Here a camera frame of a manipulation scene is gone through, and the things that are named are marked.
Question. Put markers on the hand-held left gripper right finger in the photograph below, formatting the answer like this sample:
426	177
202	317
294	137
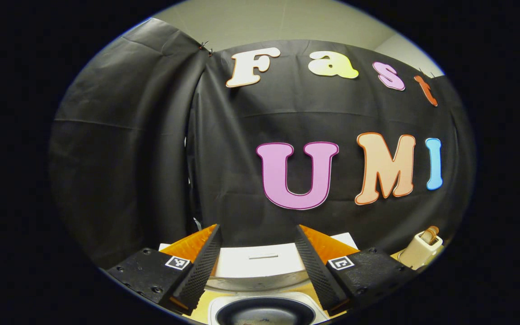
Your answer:
316	275

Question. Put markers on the white rice cooker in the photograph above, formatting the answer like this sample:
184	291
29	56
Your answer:
260	266

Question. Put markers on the white toaster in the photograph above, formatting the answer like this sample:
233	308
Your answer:
418	250

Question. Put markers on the toast bread slice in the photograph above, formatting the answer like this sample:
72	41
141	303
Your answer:
431	234

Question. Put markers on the black backdrop cloth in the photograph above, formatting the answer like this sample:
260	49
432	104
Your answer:
142	135

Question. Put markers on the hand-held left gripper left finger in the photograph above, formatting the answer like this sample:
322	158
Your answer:
199	275

